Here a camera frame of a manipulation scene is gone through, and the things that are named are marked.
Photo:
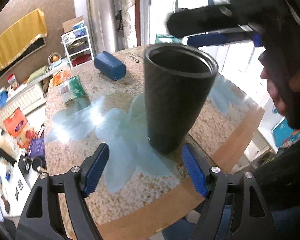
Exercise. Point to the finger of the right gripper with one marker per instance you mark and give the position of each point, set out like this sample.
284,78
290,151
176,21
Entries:
217,39

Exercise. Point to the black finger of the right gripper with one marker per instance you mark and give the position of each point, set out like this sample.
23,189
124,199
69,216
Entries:
200,20

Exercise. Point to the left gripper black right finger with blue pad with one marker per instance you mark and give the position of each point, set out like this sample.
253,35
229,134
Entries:
234,206

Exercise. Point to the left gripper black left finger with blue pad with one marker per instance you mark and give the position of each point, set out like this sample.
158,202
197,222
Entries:
41,217

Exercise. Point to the black ribbed tumbler cup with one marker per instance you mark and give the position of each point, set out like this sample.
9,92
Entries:
178,79

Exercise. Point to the person's right hand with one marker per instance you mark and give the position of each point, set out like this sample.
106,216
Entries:
280,105

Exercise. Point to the blue speaker box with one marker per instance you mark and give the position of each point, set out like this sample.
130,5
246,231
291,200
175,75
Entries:
110,66

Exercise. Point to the silver refrigerator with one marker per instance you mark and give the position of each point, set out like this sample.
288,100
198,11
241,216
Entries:
101,15

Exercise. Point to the teal box on floor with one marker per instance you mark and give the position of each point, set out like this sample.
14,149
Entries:
284,135

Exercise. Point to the orange red shopping bag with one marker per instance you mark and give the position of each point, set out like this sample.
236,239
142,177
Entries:
15,123

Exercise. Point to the white shelf rack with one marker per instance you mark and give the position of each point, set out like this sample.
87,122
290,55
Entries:
77,46

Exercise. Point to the green patterned round tin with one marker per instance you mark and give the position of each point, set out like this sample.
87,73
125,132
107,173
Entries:
71,89

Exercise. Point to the bowl with orange fruit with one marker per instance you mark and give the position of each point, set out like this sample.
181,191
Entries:
54,59

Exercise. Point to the orange plastic bag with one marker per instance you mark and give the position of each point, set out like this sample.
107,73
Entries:
60,77

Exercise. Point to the red snack packet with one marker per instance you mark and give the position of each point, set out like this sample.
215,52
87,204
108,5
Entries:
11,79

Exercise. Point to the yellow cloth on wall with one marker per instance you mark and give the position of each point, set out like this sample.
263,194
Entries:
20,35

